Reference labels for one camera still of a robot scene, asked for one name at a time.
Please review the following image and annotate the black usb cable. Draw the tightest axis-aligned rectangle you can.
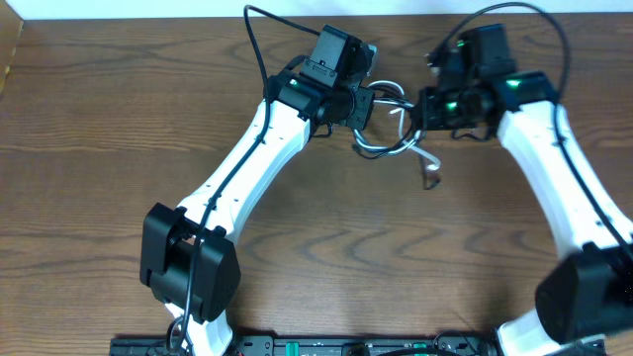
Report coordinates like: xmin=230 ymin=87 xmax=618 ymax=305
xmin=352 ymin=83 xmax=442 ymax=191

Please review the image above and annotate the white usb cable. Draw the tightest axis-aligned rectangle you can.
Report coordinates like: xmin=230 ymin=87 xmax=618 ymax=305
xmin=353 ymin=79 xmax=442 ymax=172

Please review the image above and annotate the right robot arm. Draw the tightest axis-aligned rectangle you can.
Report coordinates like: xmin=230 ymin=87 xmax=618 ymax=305
xmin=412 ymin=24 xmax=632 ymax=355

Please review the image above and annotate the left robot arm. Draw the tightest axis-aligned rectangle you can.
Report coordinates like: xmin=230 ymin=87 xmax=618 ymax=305
xmin=139 ymin=26 xmax=378 ymax=355

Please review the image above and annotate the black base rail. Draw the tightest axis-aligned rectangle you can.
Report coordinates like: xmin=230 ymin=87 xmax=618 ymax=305
xmin=109 ymin=332 xmax=607 ymax=356

